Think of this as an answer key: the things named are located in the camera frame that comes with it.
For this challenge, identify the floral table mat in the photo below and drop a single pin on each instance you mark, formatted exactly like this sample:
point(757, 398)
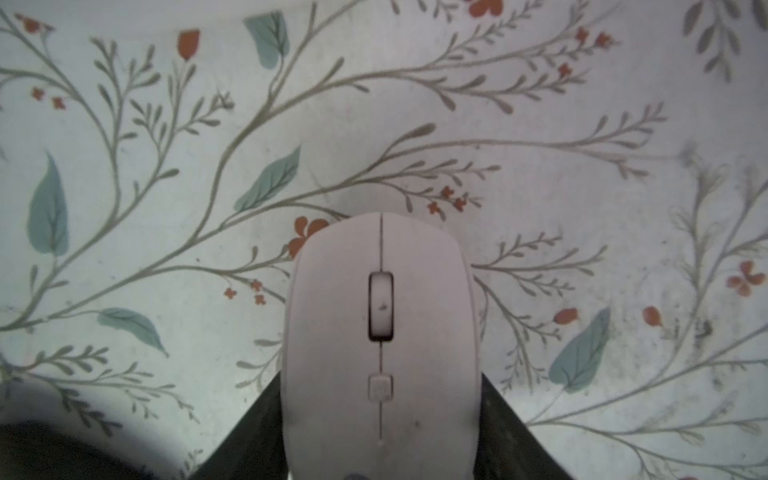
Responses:
point(603, 165)

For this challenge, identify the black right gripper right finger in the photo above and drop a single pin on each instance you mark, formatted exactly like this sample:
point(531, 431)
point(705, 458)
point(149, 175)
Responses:
point(506, 448)

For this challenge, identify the white mouse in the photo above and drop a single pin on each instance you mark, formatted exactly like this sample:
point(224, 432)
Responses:
point(380, 376)

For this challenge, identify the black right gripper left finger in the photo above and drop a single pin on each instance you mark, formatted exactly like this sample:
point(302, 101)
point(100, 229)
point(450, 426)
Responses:
point(254, 449)

